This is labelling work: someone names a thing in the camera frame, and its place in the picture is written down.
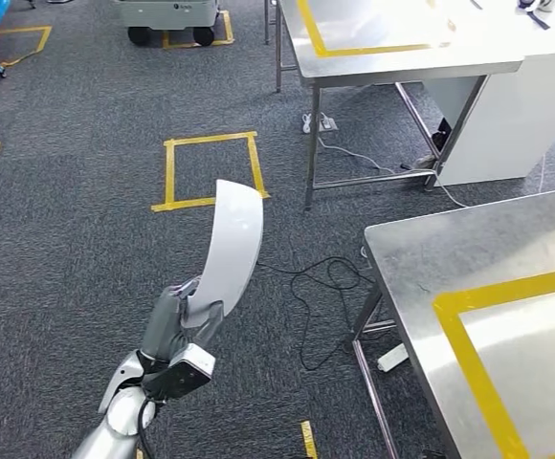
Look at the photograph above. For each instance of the stainless steel workbench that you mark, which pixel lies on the stainless steel workbench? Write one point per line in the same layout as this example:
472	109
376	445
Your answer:
450	253

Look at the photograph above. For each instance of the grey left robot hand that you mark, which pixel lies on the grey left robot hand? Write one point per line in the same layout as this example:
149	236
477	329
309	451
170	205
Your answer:
163	329

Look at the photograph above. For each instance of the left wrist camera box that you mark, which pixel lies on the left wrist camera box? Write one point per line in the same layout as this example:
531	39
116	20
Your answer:
191	370

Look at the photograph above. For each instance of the white power strip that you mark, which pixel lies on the white power strip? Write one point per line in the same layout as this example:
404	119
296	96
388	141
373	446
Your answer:
392	358

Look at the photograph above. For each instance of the yellow floor tape marking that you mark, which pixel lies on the yellow floor tape marking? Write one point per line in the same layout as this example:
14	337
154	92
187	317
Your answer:
228	28
309	440

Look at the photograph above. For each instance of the stainless steel table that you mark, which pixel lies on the stainless steel table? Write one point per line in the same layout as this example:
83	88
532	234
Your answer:
354	63

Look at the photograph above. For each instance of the white curved car part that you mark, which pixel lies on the white curved car part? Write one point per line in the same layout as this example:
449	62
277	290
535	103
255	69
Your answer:
234	253

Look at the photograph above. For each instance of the yellow tape double frame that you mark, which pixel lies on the yellow tape double frame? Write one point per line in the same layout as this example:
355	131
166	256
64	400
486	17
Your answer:
497	290

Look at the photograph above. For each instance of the grey wheeled cart robot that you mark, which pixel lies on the grey wheeled cart robot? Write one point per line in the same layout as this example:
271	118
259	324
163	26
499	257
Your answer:
167	13

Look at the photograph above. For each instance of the grey floor socket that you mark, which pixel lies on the grey floor socket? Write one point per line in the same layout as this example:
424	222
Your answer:
327	124

